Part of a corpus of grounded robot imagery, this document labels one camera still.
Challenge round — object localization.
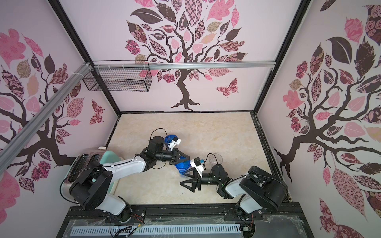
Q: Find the white slotted cable duct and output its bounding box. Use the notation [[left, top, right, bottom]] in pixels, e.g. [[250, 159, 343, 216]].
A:
[[67, 224, 241, 238]]

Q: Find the aluminium rail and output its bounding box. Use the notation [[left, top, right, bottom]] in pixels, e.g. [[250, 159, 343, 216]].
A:
[[94, 61, 276, 70], [1, 62, 92, 173]]

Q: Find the clear drinking glass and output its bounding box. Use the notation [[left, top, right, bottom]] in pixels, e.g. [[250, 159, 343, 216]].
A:
[[208, 153, 223, 167]]

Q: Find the mint green silver toaster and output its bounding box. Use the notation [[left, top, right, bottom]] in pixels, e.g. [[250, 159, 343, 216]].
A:
[[61, 146, 124, 200]]

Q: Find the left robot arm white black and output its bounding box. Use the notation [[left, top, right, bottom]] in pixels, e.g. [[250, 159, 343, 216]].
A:
[[68, 136, 190, 216]]

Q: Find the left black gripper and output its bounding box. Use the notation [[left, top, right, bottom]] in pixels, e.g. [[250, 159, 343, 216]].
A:
[[155, 148, 190, 166]]

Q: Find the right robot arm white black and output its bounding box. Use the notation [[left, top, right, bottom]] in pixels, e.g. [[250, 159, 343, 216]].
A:
[[180, 164, 288, 218]]

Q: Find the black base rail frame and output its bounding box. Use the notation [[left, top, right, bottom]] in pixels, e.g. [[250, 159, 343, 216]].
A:
[[57, 202, 314, 238]]

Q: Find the left aluminium rail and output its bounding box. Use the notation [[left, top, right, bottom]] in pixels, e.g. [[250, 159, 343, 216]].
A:
[[1, 62, 92, 173]]

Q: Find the back aluminium rail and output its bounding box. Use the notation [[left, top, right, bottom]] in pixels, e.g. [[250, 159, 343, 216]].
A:
[[94, 61, 276, 70]]

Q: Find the black wire basket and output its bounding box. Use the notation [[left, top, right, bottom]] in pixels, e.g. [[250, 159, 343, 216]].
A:
[[83, 60, 153, 92]]

